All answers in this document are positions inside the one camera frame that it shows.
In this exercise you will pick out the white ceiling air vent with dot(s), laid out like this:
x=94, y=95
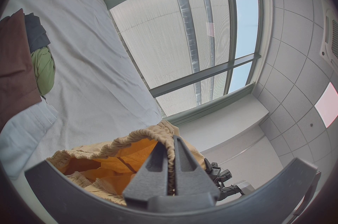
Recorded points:
x=331, y=35

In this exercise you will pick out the ceiling light panel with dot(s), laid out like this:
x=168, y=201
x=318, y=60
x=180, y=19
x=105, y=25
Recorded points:
x=328, y=105

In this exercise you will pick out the brown garment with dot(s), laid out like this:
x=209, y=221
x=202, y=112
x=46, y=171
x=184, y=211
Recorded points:
x=15, y=64

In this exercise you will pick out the window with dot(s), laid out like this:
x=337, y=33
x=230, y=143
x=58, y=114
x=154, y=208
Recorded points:
x=158, y=46

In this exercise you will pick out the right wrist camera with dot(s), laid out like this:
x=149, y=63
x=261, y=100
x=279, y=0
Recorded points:
x=226, y=174

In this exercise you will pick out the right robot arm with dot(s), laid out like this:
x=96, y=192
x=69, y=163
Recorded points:
x=243, y=187

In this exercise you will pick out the tan shorts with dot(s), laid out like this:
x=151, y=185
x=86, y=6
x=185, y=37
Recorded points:
x=118, y=164

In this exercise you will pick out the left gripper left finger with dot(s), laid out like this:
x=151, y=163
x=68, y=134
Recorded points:
x=137, y=186

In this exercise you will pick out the black garment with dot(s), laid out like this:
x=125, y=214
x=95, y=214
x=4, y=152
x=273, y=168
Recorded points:
x=37, y=32

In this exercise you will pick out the green garment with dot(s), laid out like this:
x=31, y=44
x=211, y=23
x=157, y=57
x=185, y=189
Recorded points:
x=43, y=72

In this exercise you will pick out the white garment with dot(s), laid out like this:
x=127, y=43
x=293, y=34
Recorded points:
x=23, y=133

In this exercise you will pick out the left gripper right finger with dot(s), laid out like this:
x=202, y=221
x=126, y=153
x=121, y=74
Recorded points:
x=203, y=186

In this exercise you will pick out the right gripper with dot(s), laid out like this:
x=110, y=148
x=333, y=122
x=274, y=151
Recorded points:
x=216, y=171

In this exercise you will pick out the bed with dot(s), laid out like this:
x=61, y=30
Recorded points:
x=92, y=59

